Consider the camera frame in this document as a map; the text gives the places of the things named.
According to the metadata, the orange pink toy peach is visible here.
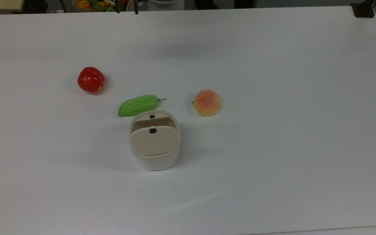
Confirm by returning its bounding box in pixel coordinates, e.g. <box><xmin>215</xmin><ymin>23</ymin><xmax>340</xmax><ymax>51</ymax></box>
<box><xmin>193</xmin><ymin>89</ymin><xmax>221</xmax><ymax>117</ymax></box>

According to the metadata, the black camera pole with clamp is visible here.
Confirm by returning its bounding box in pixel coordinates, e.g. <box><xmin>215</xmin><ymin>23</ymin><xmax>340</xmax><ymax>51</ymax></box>
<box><xmin>351</xmin><ymin>0</ymin><xmax>376</xmax><ymax>18</ymax></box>

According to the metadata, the basket of toy fruit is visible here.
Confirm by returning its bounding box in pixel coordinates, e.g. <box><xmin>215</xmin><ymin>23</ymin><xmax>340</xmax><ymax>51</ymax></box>
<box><xmin>72</xmin><ymin>0</ymin><xmax>133</xmax><ymax>13</ymax></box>

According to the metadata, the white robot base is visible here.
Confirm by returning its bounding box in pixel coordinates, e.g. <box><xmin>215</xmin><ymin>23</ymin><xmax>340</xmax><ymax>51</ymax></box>
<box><xmin>149</xmin><ymin>0</ymin><xmax>185</xmax><ymax>11</ymax></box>

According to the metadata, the beige hinged bin lid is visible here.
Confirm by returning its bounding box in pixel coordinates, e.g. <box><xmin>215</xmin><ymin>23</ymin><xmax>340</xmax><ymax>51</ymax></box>
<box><xmin>129</xmin><ymin>126</ymin><xmax>180</xmax><ymax>156</ymax></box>

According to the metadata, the green toy gourd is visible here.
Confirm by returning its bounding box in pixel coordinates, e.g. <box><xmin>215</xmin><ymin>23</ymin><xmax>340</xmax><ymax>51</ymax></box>
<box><xmin>117</xmin><ymin>95</ymin><xmax>166</xmax><ymax>118</ymax></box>

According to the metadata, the cream plastic garbage bin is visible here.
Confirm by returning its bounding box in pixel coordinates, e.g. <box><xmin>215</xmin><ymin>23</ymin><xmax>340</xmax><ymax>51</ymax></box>
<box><xmin>129</xmin><ymin>110</ymin><xmax>181</xmax><ymax>171</ymax></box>

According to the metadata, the red toy apple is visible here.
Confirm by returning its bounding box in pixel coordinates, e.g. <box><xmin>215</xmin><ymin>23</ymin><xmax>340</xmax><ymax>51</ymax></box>
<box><xmin>77</xmin><ymin>67</ymin><xmax>105</xmax><ymax>94</ymax></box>

